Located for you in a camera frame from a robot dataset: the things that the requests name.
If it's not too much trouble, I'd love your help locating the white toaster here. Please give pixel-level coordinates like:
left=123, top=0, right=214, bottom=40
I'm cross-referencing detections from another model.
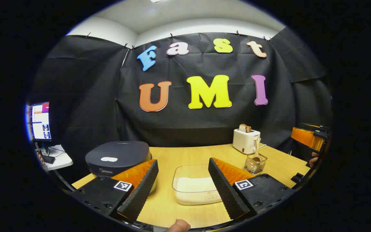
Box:
left=233, top=128, right=261, bottom=154

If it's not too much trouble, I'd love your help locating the white side table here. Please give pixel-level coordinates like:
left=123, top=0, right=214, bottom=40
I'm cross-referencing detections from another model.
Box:
left=39, top=144, right=74, bottom=170

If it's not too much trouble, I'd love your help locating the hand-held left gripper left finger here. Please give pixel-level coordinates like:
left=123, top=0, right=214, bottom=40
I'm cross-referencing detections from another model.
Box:
left=72, top=159, right=159, bottom=223

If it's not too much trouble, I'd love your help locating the white rice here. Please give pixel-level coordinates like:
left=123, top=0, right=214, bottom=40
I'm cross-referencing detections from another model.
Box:
left=176, top=177, right=221, bottom=204

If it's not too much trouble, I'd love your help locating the dark grey rice cooker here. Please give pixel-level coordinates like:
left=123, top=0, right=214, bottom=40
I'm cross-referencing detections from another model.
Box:
left=85, top=141, right=157, bottom=194

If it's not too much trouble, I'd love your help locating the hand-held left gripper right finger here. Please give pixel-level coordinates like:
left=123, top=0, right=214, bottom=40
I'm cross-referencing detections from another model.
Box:
left=208, top=157, right=294, bottom=221

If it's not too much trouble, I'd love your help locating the computer monitor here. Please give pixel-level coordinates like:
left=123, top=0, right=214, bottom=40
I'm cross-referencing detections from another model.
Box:
left=28, top=102, right=52, bottom=142

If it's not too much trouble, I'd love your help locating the wire chopstick holder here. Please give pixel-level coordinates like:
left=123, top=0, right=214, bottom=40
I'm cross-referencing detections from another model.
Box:
left=244, top=153, right=268, bottom=175

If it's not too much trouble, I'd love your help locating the clear plastic container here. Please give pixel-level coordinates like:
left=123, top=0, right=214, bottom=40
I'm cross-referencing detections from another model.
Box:
left=172, top=164, right=224, bottom=205

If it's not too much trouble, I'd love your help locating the wooden spoon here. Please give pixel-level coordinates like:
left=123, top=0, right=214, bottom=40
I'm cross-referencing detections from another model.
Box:
left=252, top=138, right=262, bottom=162

